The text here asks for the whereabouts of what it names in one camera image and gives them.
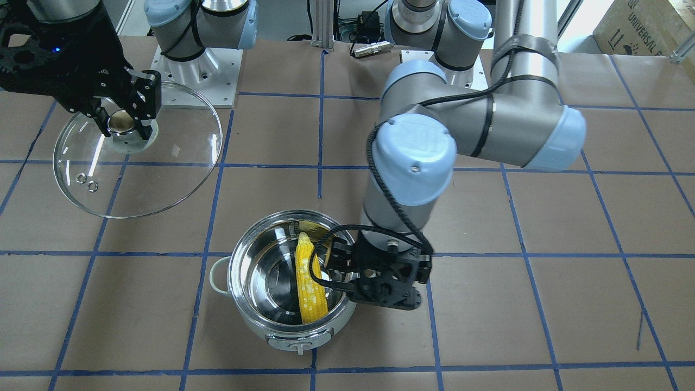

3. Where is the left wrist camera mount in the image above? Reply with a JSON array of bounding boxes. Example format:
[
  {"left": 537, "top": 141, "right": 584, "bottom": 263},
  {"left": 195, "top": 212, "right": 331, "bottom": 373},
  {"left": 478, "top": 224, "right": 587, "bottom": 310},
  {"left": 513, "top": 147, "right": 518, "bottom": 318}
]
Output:
[{"left": 347, "top": 240, "right": 432, "bottom": 310}]

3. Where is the pale green cooking pot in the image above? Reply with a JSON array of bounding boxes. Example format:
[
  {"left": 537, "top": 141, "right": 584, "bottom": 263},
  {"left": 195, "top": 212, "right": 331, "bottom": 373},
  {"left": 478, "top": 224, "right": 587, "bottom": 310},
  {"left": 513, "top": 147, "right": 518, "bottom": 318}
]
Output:
[{"left": 209, "top": 210, "right": 357, "bottom": 354}]

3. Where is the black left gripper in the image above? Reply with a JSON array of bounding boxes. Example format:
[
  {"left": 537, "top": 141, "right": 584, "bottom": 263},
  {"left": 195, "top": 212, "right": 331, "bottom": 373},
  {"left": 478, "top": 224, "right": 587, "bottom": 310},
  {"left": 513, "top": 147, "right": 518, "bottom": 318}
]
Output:
[{"left": 309, "top": 238, "right": 432, "bottom": 310}]

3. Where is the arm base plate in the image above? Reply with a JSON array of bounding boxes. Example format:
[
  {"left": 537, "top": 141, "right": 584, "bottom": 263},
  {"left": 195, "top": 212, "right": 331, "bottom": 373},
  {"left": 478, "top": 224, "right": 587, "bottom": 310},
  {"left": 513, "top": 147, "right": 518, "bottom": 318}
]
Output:
[
  {"left": 151, "top": 47, "right": 244, "bottom": 109},
  {"left": 400, "top": 50, "right": 489, "bottom": 91}
]

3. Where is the glass pot lid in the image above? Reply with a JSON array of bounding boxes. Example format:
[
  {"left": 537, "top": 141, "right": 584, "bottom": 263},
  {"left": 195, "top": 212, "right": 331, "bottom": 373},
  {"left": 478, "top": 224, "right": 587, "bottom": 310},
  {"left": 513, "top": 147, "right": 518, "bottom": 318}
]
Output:
[{"left": 53, "top": 81, "right": 223, "bottom": 219}]

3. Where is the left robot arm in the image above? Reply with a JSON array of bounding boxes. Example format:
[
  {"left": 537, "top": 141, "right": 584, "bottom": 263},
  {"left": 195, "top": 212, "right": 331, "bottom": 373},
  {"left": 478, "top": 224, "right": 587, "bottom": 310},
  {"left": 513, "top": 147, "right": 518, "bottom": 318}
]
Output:
[{"left": 308, "top": 1, "right": 586, "bottom": 310}]

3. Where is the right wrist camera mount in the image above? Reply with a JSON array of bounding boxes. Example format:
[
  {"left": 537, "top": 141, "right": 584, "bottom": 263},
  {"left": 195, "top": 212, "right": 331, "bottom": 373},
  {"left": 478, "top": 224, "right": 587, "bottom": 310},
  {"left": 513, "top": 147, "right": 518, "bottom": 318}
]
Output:
[{"left": 1, "top": 21, "right": 68, "bottom": 96}]

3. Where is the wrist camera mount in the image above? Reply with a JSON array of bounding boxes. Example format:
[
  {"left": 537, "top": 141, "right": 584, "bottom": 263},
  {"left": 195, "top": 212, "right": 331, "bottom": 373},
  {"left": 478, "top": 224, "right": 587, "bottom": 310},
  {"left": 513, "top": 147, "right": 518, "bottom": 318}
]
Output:
[
  {"left": 347, "top": 240, "right": 432, "bottom": 310},
  {"left": 1, "top": 21, "right": 68, "bottom": 96}
]

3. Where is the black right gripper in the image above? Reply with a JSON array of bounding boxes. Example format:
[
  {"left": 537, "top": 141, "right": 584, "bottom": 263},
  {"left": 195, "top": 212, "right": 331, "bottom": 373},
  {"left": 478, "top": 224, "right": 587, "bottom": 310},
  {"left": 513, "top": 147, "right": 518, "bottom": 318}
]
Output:
[{"left": 2, "top": 11, "right": 161, "bottom": 141}]

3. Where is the aluminium frame post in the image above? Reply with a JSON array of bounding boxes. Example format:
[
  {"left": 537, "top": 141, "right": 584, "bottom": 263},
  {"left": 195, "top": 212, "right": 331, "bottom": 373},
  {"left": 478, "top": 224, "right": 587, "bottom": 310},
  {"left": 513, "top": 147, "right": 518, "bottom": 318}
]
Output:
[{"left": 307, "top": 1, "right": 337, "bottom": 52}]

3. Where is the cardboard box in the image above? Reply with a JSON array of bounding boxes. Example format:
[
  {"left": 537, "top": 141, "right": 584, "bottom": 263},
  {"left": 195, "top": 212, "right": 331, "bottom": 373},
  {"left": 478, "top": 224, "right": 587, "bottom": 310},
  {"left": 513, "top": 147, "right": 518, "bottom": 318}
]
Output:
[{"left": 593, "top": 1, "right": 694, "bottom": 55}]

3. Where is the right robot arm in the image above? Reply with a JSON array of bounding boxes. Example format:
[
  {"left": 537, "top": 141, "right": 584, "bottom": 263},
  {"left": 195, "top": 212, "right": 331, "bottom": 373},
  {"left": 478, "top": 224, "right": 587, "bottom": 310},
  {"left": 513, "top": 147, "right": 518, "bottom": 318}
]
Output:
[{"left": 1, "top": 1, "right": 257, "bottom": 141}]

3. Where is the yellow corn cob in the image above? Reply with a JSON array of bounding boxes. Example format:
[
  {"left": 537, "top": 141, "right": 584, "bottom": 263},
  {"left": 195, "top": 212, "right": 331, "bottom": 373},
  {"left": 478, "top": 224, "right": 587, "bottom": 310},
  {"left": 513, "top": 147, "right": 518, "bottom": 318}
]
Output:
[{"left": 295, "top": 232, "right": 328, "bottom": 324}]

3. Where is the black power adapter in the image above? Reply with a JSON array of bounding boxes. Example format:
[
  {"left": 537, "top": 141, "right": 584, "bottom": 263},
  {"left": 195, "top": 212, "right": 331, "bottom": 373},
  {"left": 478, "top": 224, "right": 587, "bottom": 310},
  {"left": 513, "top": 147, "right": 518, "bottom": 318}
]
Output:
[{"left": 357, "top": 11, "right": 381, "bottom": 37}]

